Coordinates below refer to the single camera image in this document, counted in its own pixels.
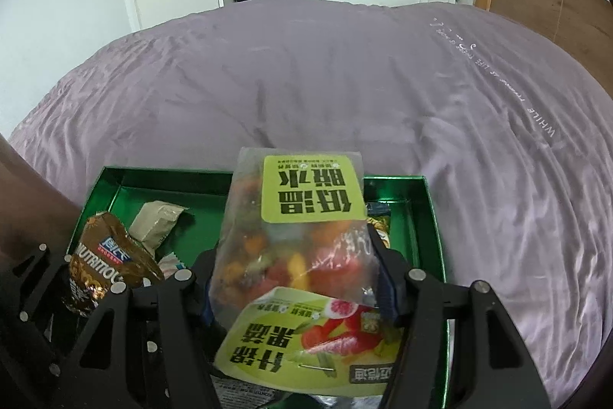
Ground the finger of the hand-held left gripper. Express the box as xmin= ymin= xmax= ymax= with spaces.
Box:
xmin=130 ymin=285 xmax=166 ymax=391
xmin=0 ymin=243 xmax=72 ymax=345

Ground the clear dried fruit bag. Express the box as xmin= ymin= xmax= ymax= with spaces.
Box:
xmin=206 ymin=146 xmax=408 ymax=398

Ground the dark blue snack bar packet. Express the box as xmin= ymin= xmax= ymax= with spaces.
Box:
xmin=365 ymin=200 xmax=392 ymax=248

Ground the green box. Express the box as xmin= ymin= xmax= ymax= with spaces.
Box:
xmin=64 ymin=167 xmax=453 ymax=409

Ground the purple bed sheet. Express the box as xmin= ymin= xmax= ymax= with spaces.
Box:
xmin=8 ymin=0 xmax=613 ymax=405

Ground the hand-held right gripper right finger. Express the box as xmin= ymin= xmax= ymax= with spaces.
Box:
xmin=368 ymin=222 xmax=552 ymax=409

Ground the beige snack packet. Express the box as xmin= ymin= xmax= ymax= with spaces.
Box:
xmin=127 ymin=201 xmax=190 ymax=257

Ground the brown gold nut bag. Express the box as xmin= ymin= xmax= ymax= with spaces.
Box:
xmin=68 ymin=212 xmax=165 ymax=317

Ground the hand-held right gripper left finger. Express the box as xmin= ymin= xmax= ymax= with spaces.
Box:
xmin=45 ymin=247 xmax=229 ymax=409

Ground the wooden headboard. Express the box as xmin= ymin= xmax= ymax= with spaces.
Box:
xmin=474 ymin=0 xmax=613 ymax=75

